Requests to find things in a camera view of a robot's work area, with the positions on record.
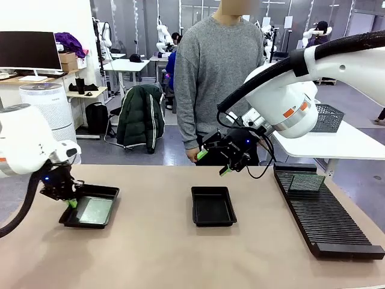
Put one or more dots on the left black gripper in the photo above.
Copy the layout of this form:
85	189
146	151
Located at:
55	179

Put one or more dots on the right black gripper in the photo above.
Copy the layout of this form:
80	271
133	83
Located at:
240	143

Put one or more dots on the green perforated circuit board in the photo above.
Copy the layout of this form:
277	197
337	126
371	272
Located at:
96	210
306	183

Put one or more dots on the black plastic ESD tray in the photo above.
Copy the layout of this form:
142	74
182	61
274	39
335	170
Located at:
99	190
213	207

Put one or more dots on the person's right forearm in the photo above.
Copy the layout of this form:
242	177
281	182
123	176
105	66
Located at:
188	126

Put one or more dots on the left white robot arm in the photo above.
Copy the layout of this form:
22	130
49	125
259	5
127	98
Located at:
21	141

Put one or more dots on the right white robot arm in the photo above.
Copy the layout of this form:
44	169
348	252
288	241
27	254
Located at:
279	99

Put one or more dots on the person's right hand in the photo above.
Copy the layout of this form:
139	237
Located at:
191	155

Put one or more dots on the black backpack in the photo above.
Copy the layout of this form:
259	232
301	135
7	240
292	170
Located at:
96	119

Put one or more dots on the dark green striped jacket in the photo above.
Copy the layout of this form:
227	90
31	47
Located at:
138	117

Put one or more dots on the white cylindrical air purifier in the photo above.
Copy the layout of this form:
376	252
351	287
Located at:
45	99

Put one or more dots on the person in grey sweater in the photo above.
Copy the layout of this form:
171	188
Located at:
216	60

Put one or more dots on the black computer mouse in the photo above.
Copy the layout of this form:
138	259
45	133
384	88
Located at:
89	94

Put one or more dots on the black tumbler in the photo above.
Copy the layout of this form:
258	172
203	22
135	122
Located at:
80	87

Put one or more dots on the small wooden side table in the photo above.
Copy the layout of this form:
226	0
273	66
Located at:
100	90

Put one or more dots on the black cloth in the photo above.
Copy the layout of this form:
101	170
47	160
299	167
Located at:
91	87

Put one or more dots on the background work desk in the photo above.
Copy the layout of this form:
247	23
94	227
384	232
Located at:
158	59

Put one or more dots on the large white desk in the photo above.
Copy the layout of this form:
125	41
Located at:
331	144

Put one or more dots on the black slotted PCB rack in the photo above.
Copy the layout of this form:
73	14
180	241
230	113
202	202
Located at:
325	216

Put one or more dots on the grey plastic mesh basket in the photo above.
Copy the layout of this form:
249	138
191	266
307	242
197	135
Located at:
329	119

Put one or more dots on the black keyboard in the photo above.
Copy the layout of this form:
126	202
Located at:
54	74

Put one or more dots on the wooden top desk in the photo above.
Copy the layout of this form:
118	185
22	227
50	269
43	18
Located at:
9	80

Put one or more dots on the black baseball cap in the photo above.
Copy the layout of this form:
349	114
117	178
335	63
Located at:
136	58

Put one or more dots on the brown cardboard box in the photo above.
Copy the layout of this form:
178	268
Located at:
69	67
67	57

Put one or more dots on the person with dark hair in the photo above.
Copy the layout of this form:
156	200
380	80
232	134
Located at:
175	36

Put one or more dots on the white standing desk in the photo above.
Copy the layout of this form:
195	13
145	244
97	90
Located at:
123	64

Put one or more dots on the small white box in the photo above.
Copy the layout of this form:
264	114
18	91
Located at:
82	62

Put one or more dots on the white paper sign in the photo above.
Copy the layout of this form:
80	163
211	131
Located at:
288	22
266	21

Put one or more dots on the black computer monitor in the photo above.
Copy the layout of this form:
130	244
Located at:
30	49

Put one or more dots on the purple jacket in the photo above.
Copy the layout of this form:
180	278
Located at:
70	43

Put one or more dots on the person with black cap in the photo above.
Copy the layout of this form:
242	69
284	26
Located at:
322	39

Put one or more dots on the passing person's leg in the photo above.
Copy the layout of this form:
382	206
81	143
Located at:
382	116

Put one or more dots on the metal frame chair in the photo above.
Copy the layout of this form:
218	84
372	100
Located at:
113	112

